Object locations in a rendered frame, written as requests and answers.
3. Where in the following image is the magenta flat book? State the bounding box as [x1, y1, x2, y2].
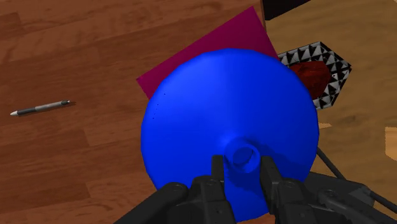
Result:
[136, 6, 280, 101]

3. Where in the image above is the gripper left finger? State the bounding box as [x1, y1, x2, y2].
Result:
[114, 155, 237, 224]

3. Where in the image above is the black white patterned hexagonal bin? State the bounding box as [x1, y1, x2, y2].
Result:
[277, 41, 352, 110]

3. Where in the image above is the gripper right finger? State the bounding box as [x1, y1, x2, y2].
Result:
[260, 155, 397, 224]

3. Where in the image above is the grey and black pen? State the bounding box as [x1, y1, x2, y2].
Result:
[10, 99, 71, 117]

